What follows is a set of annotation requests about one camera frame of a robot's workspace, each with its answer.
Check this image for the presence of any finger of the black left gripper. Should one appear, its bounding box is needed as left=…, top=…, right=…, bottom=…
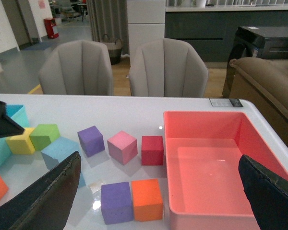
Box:
left=0, top=101, right=24, bottom=138

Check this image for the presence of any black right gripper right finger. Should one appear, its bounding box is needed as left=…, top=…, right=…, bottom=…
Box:
left=238, top=155, right=288, bottom=230

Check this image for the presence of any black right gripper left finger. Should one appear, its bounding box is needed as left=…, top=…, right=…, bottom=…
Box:
left=0, top=151, right=81, bottom=230

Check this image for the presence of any turquoise plastic bin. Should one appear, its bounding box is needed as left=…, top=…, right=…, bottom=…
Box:
left=0, top=104, right=30, bottom=173

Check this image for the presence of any yellow foam cube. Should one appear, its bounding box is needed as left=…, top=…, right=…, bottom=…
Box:
left=5, top=127, right=36, bottom=155

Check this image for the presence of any green foam cube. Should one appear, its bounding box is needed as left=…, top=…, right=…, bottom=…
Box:
left=29, top=124, right=60, bottom=151

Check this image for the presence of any light blue cube centre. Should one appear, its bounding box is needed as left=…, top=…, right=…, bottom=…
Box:
left=40, top=137, right=86, bottom=189

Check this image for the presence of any pink plastic bin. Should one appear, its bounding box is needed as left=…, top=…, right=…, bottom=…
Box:
left=164, top=111, right=288, bottom=230

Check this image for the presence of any purple foam cube front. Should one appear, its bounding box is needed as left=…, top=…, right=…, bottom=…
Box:
left=101, top=182, right=134, bottom=225

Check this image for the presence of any purple foam cube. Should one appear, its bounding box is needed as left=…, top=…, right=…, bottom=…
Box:
left=101, top=182, right=134, bottom=225
left=77, top=126, right=105, bottom=157

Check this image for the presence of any purple foam cube rear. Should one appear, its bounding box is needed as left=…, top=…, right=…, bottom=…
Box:
left=77, top=126, right=105, bottom=157

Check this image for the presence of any pink foam cube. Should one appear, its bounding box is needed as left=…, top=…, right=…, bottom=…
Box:
left=107, top=131, right=138, bottom=165

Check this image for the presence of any left grey armchair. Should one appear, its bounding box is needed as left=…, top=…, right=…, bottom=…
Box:
left=38, top=40, right=114, bottom=96

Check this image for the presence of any grey armchair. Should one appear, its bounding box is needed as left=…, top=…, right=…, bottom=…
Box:
left=38, top=40, right=114, bottom=96
left=129, top=38, right=209, bottom=98

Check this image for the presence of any orange cube near pink bin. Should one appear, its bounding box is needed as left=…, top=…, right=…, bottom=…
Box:
left=132, top=179, right=163, bottom=222

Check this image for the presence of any table label sticker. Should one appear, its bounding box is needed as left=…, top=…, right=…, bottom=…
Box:
left=209, top=98, right=243, bottom=107

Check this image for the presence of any brown sofa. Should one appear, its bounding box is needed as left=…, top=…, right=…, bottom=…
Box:
left=229, top=57, right=288, bottom=147

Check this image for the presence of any dark red foam cube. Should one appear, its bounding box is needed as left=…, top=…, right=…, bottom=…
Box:
left=141, top=136, right=164, bottom=166

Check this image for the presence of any woven basket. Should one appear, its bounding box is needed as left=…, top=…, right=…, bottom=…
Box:
left=101, top=34, right=123, bottom=65

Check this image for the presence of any beige curtain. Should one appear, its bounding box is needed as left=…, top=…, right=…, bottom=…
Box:
left=86, top=0, right=130, bottom=55

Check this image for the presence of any black appliance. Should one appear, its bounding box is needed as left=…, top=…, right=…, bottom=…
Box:
left=222, top=25, right=288, bottom=98

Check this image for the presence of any right grey armchair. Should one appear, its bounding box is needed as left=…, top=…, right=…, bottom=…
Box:
left=129, top=38, right=209, bottom=98

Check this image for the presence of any white drawer cabinet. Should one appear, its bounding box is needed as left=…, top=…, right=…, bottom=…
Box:
left=127, top=0, right=166, bottom=60

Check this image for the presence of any dark grey counter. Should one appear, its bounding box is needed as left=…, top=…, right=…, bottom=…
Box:
left=165, top=5, right=288, bottom=62

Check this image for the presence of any white pot plant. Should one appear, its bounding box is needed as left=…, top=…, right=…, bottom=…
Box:
left=195, top=0, right=206, bottom=8

